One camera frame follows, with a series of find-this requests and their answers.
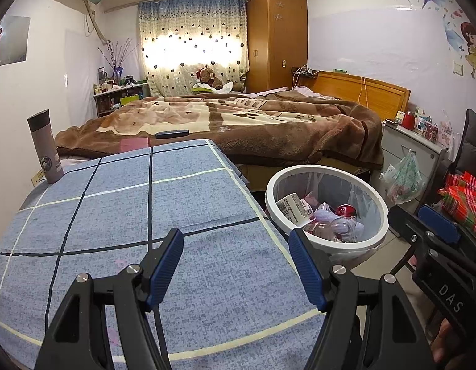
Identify black chair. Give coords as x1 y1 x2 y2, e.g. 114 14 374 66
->
392 110 476 274

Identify pink bed sheet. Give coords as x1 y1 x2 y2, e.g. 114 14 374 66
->
56 154 107 167

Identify wooden wardrobe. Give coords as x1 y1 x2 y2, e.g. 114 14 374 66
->
246 0 308 94

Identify brown teddy bear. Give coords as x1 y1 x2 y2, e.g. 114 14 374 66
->
195 65 224 89

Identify blue plaid tablecloth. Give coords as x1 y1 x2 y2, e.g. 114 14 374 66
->
0 139 325 370

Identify wrapped air conditioner pipe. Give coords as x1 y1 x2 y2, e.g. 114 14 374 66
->
85 0 111 45

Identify red booklet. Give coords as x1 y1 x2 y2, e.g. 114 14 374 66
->
119 137 151 152

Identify dotted window curtain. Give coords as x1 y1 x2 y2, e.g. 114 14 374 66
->
138 0 249 97

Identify grey thermos bottle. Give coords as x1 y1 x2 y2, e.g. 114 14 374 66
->
27 109 64 183

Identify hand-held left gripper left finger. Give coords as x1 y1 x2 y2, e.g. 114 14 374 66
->
33 228 184 370

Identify red soda can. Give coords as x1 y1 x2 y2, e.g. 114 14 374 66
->
334 205 358 220

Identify red green plaid bag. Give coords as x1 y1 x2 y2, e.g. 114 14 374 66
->
438 171 476 240

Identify hanging plastic bag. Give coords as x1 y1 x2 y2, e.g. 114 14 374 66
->
380 150 424 205

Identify person's right hand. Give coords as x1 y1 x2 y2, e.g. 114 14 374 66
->
433 322 464 364

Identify wooden bed headboard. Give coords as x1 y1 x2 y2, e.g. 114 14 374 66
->
309 70 411 122

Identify white round trash bin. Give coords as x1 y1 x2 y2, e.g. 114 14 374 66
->
266 165 389 254

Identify brown blanket bed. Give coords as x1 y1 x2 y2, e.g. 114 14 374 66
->
55 90 384 170

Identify silver wall poster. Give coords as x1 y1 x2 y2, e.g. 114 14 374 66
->
0 15 31 68

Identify purple flower branches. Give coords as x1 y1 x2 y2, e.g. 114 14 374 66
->
98 39 140 70

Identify cartoon girl wall sticker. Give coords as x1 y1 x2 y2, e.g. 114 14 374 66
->
444 8 476 81

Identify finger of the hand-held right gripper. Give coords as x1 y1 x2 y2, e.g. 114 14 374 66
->
388 205 439 275
417 205 476 278

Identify clear plastic bottle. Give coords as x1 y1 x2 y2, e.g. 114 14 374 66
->
309 216 364 242

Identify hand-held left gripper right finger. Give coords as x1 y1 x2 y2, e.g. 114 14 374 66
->
289 228 433 370

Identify grey nightstand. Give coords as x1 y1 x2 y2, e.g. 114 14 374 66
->
380 119 450 205

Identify white shelf with bottles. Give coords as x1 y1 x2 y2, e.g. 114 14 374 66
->
93 82 150 118

